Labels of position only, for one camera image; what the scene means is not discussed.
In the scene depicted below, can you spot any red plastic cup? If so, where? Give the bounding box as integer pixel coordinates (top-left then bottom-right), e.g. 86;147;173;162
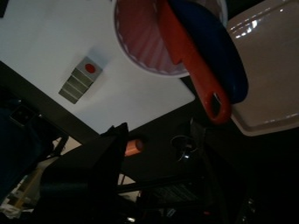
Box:
113;0;230;80

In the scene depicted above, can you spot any small dark metal cup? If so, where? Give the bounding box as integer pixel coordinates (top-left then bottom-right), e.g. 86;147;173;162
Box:
170;134;199;163

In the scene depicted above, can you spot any blue plastic toy knife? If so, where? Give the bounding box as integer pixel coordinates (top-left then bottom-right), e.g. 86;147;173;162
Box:
169;0;251;105

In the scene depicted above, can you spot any red plastic toy knife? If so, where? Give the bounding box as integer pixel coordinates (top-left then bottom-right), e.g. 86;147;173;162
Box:
155;0;234;126

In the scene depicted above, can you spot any dark blue bulky object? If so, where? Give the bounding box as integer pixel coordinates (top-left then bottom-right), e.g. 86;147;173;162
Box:
0;99;53;202

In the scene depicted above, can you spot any dark green toy sushi roll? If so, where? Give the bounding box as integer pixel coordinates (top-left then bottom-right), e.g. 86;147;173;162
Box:
58;55;106;105

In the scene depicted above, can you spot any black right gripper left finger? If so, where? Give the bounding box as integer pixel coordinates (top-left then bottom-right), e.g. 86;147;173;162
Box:
33;122;131;224

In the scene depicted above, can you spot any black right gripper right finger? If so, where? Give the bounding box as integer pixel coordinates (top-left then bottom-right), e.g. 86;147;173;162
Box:
190;117;277;224

